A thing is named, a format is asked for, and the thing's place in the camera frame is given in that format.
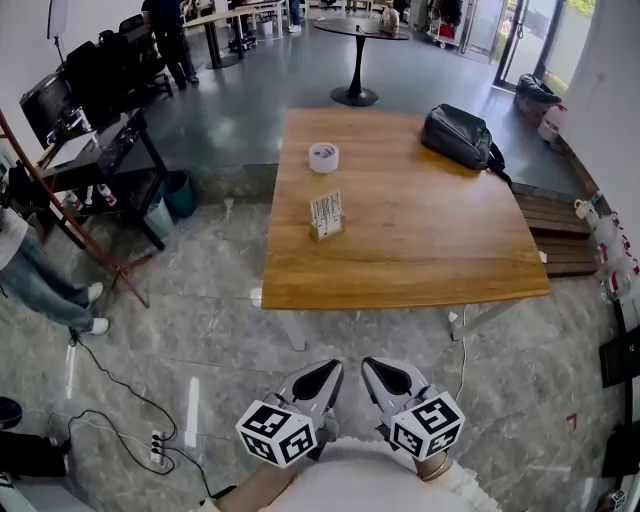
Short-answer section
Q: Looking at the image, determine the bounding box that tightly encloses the white light panel stand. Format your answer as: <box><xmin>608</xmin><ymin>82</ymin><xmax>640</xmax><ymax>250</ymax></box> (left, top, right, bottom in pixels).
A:
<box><xmin>46</xmin><ymin>0</ymin><xmax>71</xmax><ymax>66</ymax></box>

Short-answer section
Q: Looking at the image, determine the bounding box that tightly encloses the group of white plastic jugs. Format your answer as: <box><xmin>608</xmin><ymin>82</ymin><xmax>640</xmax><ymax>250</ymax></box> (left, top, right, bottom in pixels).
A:
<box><xmin>573</xmin><ymin>192</ymin><xmax>640</xmax><ymax>307</ymax></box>

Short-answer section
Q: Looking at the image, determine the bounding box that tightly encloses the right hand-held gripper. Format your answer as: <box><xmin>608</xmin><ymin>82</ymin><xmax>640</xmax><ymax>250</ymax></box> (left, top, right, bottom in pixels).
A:
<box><xmin>360</xmin><ymin>355</ymin><xmax>466</xmax><ymax>462</ymax></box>

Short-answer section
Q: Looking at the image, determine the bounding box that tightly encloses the white table leg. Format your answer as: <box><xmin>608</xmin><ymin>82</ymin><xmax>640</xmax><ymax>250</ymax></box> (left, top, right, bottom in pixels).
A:
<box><xmin>448</xmin><ymin>298</ymin><xmax>521</xmax><ymax>342</ymax></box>
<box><xmin>274</xmin><ymin>308</ymin><xmax>307</xmax><ymax>352</ymax></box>

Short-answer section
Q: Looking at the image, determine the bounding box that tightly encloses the clear tape roll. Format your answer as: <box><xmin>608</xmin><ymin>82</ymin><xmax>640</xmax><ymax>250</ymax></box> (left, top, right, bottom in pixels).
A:
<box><xmin>307</xmin><ymin>142</ymin><xmax>341</xmax><ymax>175</ymax></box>

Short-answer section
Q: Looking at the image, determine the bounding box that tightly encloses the black flat panel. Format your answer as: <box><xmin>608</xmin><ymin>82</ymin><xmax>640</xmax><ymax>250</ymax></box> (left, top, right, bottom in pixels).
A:
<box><xmin>598</xmin><ymin>323</ymin><xmax>640</xmax><ymax>390</ymax></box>

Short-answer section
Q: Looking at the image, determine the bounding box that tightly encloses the red-brown wooden stand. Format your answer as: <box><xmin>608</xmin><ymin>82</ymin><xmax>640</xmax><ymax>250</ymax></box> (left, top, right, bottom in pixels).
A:
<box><xmin>0</xmin><ymin>108</ymin><xmax>156</xmax><ymax>310</ymax></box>

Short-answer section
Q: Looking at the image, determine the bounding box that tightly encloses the person's left forearm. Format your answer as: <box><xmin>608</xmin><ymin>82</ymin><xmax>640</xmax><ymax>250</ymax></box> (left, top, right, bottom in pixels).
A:
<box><xmin>219</xmin><ymin>458</ymin><xmax>304</xmax><ymax>512</ymax></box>

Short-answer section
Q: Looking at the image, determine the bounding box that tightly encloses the round black pedestal table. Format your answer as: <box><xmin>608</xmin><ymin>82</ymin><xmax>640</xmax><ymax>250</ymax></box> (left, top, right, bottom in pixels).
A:
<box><xmin>312</xmin><ymin>16</ymin><xmax>413</xmax><ymax>108</ymax></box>

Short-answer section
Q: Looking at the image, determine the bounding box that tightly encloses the wooden card holder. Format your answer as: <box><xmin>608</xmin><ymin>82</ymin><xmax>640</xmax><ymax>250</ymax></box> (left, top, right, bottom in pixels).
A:
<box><xmin>308</xmin><ymin>213</ymin><xmax>347</xmax><ymax>245</ymax></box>

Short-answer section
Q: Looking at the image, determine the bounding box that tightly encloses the thin wrist bracelet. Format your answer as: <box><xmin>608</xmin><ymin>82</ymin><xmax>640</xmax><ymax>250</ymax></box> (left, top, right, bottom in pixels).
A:
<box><xmin>418</xmin><ymin>455</ymin><xmax>453</xmax><ymax>483</ymax></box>

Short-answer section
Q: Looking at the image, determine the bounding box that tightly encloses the light grey bin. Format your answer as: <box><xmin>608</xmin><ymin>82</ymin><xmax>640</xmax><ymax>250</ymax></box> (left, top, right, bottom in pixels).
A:
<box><xmin>143</xmin><ymin>193</ymin><xmax>177</xmax><ymax>242</ymax></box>

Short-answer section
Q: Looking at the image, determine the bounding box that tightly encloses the person's white top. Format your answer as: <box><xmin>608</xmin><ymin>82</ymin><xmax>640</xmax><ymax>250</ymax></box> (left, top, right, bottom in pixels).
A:
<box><xmin>199</xmin><ymin>435</ymin><xmax>509</xmax><ymax>512</ymax></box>

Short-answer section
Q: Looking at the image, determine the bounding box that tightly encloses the black office chair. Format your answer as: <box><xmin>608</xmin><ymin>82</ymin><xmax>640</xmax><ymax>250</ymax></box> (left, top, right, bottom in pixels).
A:
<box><xmin>63</xmin><ymin>13</ymin><xmax>174</xmax><ymax>129</ymax></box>

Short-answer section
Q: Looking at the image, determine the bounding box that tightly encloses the white printed card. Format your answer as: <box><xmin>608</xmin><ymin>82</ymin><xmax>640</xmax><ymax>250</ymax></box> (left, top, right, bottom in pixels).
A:
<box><xmin>309</xmin><ymin>189</ymin><xmax>344</xmax><ymax>237</ymax></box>

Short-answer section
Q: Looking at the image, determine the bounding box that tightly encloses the white power strip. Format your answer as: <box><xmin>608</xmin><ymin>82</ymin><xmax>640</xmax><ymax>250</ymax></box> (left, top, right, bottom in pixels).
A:
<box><xmin>149</xmin><ymin>428</ymin><xmax>170</xmax><ymax>470</ymax></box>

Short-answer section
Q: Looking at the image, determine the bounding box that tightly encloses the black shelf cart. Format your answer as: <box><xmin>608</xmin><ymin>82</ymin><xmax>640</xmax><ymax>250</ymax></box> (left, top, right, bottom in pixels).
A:
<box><xmin>29</xmin><ymin>106</ymin><xmax>170</xmax><ymax>252</ymax></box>

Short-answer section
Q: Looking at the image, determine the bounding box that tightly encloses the person's right forearm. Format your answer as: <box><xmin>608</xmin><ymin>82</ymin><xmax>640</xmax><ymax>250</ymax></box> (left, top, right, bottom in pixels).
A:
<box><xmin>413</xmin><ymin>448</ymin><xmax>454</xmax><ymax>482</ymax></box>

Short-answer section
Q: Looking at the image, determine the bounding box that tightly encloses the beige bag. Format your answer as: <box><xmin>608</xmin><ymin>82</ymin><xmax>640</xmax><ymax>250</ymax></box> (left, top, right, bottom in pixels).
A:
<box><xmin>377</xmin><ymin>6</ymin><xmax>402</xmax><ymax>36</ymax></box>

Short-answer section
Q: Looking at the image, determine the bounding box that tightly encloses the dark green bin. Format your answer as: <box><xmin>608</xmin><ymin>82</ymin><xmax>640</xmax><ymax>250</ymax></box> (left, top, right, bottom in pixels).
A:
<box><xmin>159</xmin><ymin>170</ymin><xmax>198</xmax><ymax>219</ymax></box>

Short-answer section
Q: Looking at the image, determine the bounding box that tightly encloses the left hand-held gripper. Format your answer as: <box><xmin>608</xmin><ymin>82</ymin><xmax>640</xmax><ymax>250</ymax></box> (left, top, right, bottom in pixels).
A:
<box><xmin>235</xmin><ymin>358</ymin><xmax>346</xmax><ymax>470</ymax></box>

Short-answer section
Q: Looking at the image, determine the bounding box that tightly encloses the black backpack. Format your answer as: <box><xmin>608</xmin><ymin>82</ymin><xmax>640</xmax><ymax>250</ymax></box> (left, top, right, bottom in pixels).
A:
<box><xmin>420</xmin><ymin>103</ymin><xmax>513</xmax><ymax>187</ymax></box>

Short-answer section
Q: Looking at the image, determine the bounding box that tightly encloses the dark wooden pallet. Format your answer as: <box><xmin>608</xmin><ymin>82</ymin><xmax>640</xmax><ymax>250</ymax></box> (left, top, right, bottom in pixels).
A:
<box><xmin>510</xmin><ymin>182</ymin><xmax>600</xmax><ymax>279</ymax></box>

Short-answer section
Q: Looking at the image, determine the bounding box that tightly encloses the black floor cable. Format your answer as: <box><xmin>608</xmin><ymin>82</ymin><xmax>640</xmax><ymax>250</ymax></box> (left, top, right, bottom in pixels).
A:
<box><xmin>47</xmin><ymin>327</ymin><xmax>237</xmax><ymax>504</ymax></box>

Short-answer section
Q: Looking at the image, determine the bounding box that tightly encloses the black monitor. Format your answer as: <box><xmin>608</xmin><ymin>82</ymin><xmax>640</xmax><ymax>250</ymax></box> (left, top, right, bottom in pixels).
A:
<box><xmin>19</xmin><ymin>71</ymin><xmax>77</xmax><ymax>149</ymax></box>

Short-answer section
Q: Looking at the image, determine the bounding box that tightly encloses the black rubbish bag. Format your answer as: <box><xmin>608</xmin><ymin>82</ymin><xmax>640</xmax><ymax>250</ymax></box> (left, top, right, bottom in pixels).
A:
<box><xmin>513</xmin><ymin>72</ymin><xmax>563</xmax><ymax>129</ymax></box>

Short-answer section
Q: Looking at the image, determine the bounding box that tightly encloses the long wooden desk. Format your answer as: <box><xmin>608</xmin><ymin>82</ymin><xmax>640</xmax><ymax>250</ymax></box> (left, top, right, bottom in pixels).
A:
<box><xmin>181</xmin><ymin>5</ymin><xmax>257</xmax><ymax>71</ymax></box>

